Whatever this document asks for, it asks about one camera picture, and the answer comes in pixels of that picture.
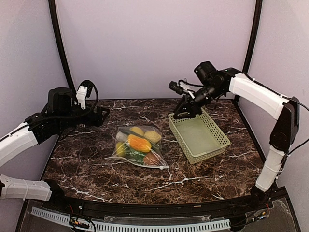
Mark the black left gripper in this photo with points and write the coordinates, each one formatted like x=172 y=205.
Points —
x=99 y=120

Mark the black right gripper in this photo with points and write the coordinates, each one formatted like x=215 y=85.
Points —
x=189 y=106

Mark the beige plastic basket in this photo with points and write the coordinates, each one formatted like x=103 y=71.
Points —
x=200 y=138

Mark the yellow lemon toy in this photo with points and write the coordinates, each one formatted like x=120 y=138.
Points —
x=137 y=130

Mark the pale yellow bread toy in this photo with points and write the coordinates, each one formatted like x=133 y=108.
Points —
x=153 y=136

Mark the clear zip top bag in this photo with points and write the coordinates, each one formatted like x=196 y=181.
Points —
x=156 y=148

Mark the green bok choy toy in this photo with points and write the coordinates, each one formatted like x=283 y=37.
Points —
x=131 y=154

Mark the brown potato toy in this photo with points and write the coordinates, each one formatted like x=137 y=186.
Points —
x=152 y=159

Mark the yellow round bun toy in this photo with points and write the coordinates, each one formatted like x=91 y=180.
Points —
x=120 y=149

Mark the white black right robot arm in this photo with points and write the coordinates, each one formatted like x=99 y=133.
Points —
x=282 y=109

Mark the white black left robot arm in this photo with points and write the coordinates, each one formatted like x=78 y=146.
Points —
x=13 y=144

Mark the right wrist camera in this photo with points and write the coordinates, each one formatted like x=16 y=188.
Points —
x=181 y=87

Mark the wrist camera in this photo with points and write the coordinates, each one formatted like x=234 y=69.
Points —
x=83 y=92
x=181 y=87

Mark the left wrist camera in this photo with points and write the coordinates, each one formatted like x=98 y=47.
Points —
x=83 y=92

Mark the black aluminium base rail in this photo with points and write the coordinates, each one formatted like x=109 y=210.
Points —
x=222 y=208

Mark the grey slotted cable duct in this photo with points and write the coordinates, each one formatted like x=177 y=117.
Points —
x=134 y=224

